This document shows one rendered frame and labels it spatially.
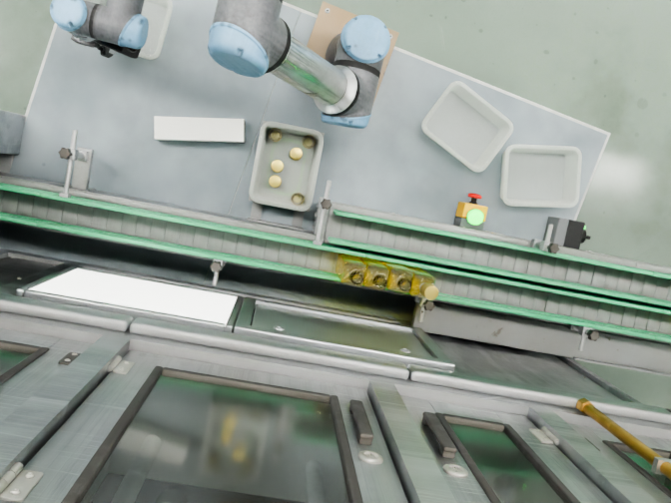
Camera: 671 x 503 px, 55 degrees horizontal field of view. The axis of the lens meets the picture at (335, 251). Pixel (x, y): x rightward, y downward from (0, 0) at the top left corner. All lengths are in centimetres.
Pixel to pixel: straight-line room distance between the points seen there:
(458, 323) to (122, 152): 105
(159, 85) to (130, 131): 15
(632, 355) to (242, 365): 121
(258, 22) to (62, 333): 67
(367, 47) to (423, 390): 80
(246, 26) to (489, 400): 83
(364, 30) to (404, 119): 40
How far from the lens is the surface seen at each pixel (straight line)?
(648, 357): 209
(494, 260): 185
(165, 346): 125
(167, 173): 190
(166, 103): 191
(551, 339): 195
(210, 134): 182
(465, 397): 131
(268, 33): 125
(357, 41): 158
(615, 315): 201
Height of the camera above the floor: 262
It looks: 82 degrees down
